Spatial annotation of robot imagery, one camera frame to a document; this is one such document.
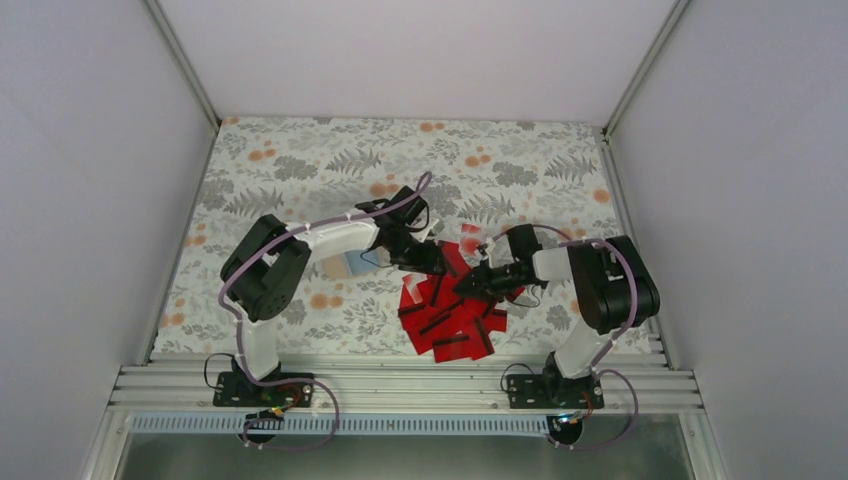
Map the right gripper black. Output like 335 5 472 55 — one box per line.
453 260 530 303

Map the beige card holder wallet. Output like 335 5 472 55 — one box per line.
319 248 390 279

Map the red card pile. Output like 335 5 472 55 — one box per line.
432 334 473 363
483 286 524 304
398 289 441 336
439 241 470 279
426 276 485 322

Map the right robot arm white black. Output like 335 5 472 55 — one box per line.
454 224 661 407

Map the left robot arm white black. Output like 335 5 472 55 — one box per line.
218 187 450 405

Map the clear card red dot right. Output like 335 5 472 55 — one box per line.
459 223 487 259

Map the red card lower right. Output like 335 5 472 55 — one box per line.
464 317 494 360

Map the red card bottom pile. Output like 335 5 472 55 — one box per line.
432 334 473 363

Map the floral patterned table mat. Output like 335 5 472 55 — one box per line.
153 117 654 356

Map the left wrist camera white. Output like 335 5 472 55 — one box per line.
411 219 439 242

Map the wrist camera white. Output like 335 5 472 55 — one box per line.
411 219 439 242
474 234 500 260

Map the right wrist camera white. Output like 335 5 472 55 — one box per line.
474 234 500 260

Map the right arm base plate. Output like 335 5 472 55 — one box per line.
505 374 605 410

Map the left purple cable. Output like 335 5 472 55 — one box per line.
218 170 435 452

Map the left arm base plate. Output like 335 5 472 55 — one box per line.
212 371 314 409

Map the aluminium rail frame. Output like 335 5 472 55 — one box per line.
108 353 704 414

